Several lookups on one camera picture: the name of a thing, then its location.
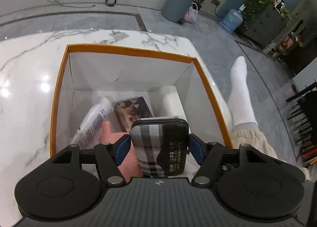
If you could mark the white floral tube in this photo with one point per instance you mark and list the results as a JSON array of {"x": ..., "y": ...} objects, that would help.
[{"x": 92, "y": 123}]

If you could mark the grey trash bin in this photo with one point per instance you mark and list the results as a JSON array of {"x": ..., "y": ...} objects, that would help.
[{"x": 175, "y": 10}]

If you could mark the small striped bag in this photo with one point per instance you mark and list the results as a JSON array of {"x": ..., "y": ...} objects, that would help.
[{"x": 192, "y": 13}]

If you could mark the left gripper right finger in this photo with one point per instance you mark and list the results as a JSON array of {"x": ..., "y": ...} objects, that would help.
[{"x": 208, "y": 156}]

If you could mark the blue water jug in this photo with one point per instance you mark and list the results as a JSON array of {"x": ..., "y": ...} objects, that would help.
[{"x": 232, "y": 20}]

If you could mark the floral dark box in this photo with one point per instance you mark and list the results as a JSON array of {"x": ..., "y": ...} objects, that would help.
[{"x": 131, "y": 110}]

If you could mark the white rectangular box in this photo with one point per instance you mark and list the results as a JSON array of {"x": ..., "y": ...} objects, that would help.
[{"x": 165, "y": 102}]

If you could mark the white sock foot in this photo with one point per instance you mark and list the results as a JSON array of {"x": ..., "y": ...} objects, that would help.
[{"x": 239, "y": 103}]

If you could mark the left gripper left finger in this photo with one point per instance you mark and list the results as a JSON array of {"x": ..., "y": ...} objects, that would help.
[{"x": 109, "y": 157}]

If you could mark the plaid black case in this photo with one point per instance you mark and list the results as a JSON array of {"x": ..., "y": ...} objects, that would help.
[{"x": 161, "y": 145}]

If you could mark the green leafy plant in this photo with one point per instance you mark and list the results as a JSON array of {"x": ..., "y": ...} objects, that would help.
[{"x": 253, "y": 9}]

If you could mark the orange cardboard box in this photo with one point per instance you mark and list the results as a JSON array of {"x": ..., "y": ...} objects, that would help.
[{"x": 118, "y": 72}]

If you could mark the pink cylindrical bottle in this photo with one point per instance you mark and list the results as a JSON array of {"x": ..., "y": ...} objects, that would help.
[{"x": 121, "y": 151}]

